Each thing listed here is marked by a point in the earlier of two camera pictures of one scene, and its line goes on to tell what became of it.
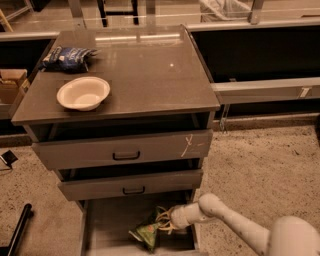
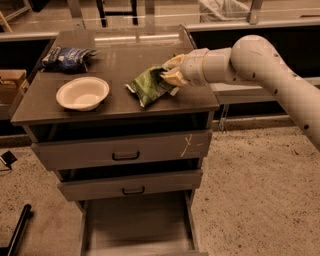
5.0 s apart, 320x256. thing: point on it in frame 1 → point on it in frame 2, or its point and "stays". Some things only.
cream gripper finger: x=166 y=227 → x=174 y=77
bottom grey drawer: x=106 y=223 stays
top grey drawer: x=98 y=151 stays
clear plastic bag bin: x=223 y=11 stays
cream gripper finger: x=166 y=214 → x=174 y=62
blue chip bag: x=67 y=60 stays
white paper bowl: x=83 y=94 stays
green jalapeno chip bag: x=147 y=234 → x=149 y=86
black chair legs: x=103 y=13 stays
